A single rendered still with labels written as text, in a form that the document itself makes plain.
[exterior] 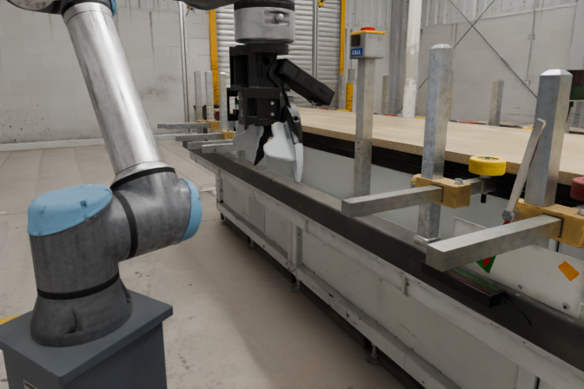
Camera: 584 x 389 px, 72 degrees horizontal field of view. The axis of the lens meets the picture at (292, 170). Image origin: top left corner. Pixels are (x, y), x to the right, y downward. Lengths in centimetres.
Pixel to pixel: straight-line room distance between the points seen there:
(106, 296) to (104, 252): 9
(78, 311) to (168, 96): 755
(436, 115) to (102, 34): 80
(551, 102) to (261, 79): 49
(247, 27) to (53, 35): 759
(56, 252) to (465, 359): 114
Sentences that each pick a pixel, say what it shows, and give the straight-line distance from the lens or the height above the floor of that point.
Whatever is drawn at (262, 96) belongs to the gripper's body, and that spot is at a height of 106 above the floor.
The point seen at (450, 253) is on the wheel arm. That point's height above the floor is 86.
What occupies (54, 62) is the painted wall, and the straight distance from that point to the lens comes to 810.
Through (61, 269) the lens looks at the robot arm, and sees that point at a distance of 87.
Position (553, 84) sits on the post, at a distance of 81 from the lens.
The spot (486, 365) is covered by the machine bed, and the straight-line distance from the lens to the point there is 138.
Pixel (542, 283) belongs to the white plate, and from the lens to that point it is 86.
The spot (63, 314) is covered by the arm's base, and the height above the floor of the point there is 66.
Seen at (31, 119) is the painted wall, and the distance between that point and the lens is 812.
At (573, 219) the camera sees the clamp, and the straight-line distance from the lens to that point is 80.
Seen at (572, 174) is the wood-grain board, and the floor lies 90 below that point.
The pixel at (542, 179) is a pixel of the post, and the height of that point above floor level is 92.
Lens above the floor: 108
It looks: 12 degrees down
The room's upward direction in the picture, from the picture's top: straight up
